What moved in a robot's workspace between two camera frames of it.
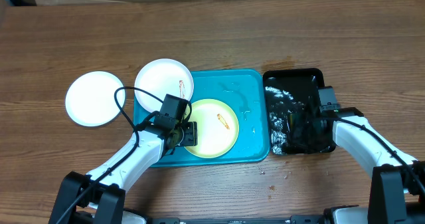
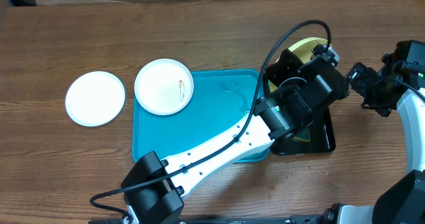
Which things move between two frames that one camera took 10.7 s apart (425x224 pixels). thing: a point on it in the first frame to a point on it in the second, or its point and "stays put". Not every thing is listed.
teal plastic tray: x=246 y=92 stays put
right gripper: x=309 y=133 to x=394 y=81
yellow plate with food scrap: x=218 y=127 to x=273 y=86
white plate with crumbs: x=90 y=98 stays put
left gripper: x=192 y=134 to x=285 y=65
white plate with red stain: x=161 y=77 stays put
